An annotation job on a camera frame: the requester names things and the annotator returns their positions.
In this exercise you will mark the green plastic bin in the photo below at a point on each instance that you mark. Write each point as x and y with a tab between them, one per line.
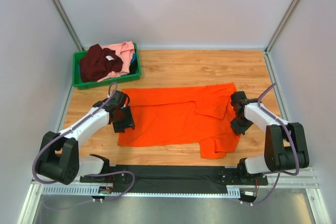
77	82

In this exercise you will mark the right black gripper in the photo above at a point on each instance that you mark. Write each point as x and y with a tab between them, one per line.
239	125

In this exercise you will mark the left aluminium frame post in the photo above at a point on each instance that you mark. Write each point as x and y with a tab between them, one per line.
66	21

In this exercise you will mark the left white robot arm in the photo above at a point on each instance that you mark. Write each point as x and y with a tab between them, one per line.
58	159

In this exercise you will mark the grey slotted cable duct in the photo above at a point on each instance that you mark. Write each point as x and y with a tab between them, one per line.
96	190

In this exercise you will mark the blue t shirt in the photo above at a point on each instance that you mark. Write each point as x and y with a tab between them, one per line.
134	59

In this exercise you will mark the maroon t shirt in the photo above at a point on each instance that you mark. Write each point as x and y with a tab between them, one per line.
98	63

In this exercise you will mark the right aluminium frame post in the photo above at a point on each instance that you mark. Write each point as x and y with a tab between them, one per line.
284	21

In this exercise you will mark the aluminium frame post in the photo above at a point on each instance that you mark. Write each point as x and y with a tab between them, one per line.
284	21
66	21

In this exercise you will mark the orange t shirt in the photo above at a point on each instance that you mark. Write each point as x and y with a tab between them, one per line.
168	116

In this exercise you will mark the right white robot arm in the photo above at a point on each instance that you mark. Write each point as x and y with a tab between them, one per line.
285	148

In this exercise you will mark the pink t shirt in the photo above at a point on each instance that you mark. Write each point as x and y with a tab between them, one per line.
123	53

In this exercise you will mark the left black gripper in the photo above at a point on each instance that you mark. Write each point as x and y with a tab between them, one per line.
124	124

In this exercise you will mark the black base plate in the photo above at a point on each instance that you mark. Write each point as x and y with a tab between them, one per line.
188	179

